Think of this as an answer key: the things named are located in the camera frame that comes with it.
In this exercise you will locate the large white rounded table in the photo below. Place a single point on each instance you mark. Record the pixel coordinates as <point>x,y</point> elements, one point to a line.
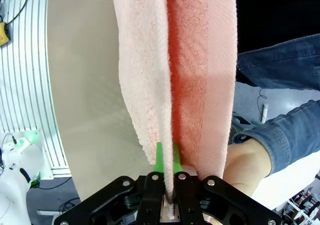
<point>295,177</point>

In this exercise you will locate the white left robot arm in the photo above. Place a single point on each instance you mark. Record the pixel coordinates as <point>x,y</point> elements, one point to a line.
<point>15,180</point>

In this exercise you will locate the pink terry towel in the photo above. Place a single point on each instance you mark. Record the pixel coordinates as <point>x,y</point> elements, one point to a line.
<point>195,60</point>

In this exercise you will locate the person's left forearm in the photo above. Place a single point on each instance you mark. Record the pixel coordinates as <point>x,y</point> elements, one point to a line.
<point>287,130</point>

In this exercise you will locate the person's left hand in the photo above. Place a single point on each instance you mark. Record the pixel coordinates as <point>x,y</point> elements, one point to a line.
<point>245,165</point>

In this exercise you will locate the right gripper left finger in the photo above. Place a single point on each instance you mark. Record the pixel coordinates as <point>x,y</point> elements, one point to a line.
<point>150,197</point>

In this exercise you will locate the white tube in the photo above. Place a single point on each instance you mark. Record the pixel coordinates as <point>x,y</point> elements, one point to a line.
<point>264,113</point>

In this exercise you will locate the yellow box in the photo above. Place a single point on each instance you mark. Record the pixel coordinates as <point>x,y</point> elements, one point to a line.
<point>3,33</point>

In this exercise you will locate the white slatted panel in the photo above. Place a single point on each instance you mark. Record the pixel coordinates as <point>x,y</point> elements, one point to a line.
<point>25,85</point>

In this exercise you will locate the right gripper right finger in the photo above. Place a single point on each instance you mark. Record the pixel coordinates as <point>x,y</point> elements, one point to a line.
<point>187,197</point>

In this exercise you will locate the person in denim jacket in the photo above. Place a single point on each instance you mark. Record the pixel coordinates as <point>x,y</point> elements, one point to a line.
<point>275,60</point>

